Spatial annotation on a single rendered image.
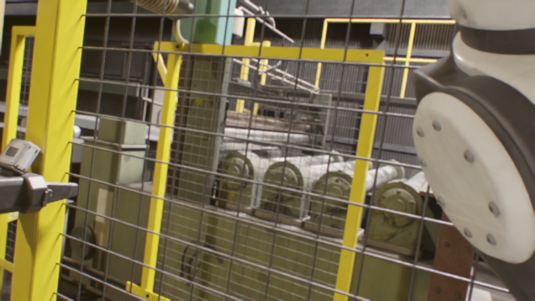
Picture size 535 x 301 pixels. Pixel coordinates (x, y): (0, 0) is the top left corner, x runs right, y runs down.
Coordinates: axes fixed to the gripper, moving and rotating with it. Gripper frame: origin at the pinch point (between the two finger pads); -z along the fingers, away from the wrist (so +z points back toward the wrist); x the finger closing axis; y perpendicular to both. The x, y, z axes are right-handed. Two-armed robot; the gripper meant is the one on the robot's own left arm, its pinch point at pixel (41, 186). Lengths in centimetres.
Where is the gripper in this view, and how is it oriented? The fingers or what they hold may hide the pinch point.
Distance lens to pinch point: 72.4
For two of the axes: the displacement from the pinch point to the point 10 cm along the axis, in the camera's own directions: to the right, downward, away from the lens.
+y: 1.4, -9.9, -0.7
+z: -4.3, 0.0, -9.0
